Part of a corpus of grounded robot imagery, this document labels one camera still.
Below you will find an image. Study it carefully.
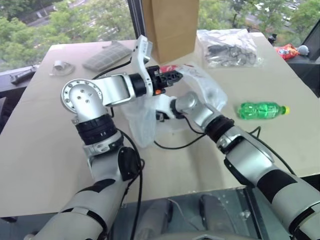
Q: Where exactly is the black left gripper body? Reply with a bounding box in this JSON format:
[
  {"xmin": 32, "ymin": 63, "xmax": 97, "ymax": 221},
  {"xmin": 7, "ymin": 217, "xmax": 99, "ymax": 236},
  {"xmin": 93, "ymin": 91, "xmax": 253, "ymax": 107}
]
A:
[{"xmin": 146, "ymin": 65, "xmax": 168, "ymax": 96}]

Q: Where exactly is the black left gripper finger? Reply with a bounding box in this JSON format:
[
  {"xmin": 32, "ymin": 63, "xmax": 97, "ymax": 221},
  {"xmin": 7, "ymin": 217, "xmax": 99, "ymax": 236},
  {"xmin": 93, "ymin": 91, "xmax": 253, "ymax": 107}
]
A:
[
  {"xmin": 161, "ymin": 76, "xmax": 183, "ymax": 88},
  {"xmin": 161, "ymin": 70, "xmax": 184, "ymax": 80}
]

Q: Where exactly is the translucent white plastic bag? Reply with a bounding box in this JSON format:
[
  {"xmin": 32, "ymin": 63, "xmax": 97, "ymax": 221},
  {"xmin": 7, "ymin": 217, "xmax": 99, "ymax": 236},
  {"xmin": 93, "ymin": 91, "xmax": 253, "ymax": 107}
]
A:
[{"xmin": 121, "ymin": 63, "xmax": 228, "ymax": 149}]

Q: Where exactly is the brown paper bag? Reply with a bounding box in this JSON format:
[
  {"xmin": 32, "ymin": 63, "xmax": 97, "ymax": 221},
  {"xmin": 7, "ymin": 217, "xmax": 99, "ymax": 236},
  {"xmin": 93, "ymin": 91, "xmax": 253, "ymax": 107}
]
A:
[{"xmin": 141, "ymin": 0, "xmax": 200, "ymax": 65}]

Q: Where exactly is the clear bag of black items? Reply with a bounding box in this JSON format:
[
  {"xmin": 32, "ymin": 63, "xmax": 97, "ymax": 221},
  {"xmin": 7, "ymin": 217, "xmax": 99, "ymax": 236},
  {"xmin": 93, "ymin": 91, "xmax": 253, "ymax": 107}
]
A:
[{"xmin": 196, "ymin": 28, "xmax": 265, "ymax": 69}]

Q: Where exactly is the red snack bag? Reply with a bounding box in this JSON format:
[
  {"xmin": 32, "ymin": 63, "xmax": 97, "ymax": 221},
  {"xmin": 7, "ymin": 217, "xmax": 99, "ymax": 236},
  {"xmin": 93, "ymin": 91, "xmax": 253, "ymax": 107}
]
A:
[{"xmin": 275, "ymin": 43, "xmax": 301, "ymax": 61}]

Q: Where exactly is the red printed packet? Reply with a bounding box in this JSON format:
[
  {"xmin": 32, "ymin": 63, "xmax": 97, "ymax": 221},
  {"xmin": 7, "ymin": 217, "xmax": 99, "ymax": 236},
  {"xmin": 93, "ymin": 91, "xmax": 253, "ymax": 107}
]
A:
[{"xmin": 159, "ymin": 64, "xmax": 181, "ymax": 74}]

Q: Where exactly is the grey grid-pattern mat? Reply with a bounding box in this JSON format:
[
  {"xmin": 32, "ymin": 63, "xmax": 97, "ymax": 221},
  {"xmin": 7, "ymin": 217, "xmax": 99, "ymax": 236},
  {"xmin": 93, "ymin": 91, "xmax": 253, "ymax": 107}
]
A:
[{"xmin": 82, "ymin": 40, "xmax": 133, "ymax": 73}]

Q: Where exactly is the green plastic bottle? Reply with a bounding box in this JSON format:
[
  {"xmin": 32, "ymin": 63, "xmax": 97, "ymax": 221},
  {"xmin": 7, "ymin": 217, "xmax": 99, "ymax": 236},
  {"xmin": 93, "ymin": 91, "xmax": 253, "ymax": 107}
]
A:
[{"xmin": 235, "ymin": 100, "xmax": 291, "ymax": 121}]

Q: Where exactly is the grey round object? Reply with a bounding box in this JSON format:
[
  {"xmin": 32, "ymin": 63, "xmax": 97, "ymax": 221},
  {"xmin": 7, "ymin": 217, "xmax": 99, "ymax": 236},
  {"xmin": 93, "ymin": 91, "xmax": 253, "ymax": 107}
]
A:
[{"xmin": 296, "ymin": 44, "xmax": 311, "ymax": 55}]

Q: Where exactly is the black bar-shaped device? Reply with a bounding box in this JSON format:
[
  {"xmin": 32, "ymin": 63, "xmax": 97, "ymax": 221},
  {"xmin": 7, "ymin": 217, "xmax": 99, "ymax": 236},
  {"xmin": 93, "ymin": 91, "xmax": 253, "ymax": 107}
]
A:
[{"xmin": 9, "ymin": 64, "xmax": 39, "ymax": 85}]

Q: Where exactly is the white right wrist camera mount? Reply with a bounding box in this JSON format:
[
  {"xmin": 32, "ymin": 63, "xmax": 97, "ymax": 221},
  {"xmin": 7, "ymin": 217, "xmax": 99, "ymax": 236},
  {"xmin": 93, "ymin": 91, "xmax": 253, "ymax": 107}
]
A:
[{"xmin": 155, "ymin": 95, "xmax": 177, "ymax": 120}]

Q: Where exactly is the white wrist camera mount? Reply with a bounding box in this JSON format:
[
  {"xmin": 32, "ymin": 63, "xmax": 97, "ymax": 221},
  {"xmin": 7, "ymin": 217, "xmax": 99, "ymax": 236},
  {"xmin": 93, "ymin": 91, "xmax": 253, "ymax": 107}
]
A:
[
  {"xmin": 130, "ymin": 34, "xmax": 154, "ymax": 98},
  {"xmin": 155, "ymin": 95, "xmax": 177, "ymax": 120}
]

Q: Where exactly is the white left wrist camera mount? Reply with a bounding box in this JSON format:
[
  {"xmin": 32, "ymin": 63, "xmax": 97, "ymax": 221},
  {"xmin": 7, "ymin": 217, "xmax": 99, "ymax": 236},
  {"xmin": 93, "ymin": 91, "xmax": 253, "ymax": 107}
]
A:
[{"xmin": 130, "ymin": 34, "xmax": 154, "ymax": 98}]

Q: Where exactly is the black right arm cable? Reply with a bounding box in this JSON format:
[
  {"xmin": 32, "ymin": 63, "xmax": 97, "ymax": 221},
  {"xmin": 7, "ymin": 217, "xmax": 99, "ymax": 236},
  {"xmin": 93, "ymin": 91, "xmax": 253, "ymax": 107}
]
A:
[{"xmin": 153, "ymin": 111, "xmax": 297, "ymax": 176}]

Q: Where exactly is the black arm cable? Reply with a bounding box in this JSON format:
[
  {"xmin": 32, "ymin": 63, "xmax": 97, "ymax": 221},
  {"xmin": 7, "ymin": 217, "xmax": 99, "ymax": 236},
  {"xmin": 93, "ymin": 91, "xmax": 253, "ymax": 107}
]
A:
[
  {"xmin": 91, "ymin": 55, "xmax": 146, "ymax": 240},
  {"xmin": 153, "ymin": 111, "xmax": 297, "ymax": 176}
]

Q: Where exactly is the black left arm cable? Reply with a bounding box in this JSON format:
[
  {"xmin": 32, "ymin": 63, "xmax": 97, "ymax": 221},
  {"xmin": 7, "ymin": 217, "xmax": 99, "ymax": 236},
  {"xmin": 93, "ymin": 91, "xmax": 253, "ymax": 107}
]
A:
[{"xmin": 91, "ymin": 55, "xmax": 146, "ymax": 240}]

